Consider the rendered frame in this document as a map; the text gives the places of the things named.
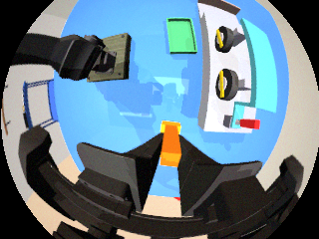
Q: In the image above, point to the red-headed stop pin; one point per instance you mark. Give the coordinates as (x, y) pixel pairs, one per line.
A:
(249, 123)

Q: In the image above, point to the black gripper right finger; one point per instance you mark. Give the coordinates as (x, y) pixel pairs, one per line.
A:
(198, 175)

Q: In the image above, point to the green tray floor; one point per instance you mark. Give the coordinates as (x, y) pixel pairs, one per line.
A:
(180, 36)

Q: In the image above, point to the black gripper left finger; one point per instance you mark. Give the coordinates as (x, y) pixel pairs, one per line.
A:
(136, 167)

